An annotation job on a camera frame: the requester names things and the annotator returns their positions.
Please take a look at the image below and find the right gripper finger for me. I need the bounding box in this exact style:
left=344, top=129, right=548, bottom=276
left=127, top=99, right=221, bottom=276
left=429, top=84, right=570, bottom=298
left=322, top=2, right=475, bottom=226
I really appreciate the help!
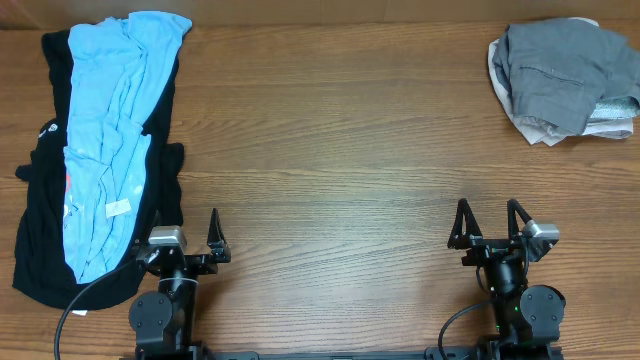
left=448, top=198, right=483, bottom=246
left=507, top=198, right=532, bottom=239

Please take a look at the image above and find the light blue t-shirt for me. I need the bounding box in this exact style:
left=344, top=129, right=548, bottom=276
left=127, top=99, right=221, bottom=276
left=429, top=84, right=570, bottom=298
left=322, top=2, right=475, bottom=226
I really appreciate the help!
left=62, top=11, right=192, bottom=284

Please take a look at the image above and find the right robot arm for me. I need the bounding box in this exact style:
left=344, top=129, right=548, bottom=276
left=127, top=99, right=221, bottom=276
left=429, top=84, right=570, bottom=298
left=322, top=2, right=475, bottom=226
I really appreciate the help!
left=437, top=198, right=566, bottom=359

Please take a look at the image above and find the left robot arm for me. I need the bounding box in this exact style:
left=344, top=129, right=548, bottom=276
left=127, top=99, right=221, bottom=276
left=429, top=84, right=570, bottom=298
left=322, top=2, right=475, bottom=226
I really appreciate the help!
left=129, top=209, right=231, bottom=360

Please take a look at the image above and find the beige folded garment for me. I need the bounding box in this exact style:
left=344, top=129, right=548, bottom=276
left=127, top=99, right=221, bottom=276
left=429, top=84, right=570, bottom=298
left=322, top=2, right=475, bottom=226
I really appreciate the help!
left=487, top=17, right=635, bottom=148

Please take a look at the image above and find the black t-shirt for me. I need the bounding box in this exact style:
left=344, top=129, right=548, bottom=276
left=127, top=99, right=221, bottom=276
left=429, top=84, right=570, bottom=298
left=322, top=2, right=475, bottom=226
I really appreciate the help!
left=13, top=30, right=185, bottom=310

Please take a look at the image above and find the light patterned folded garment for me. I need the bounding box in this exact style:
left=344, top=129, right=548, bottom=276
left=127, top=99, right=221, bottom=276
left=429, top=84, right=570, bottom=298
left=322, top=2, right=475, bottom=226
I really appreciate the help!
left=590, top=97, right=639, bottom=120

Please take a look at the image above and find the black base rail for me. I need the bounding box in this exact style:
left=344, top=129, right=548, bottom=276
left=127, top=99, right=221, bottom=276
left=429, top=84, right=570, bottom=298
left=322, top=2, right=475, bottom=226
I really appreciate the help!
left=120, top=346, right=564, bottom=360

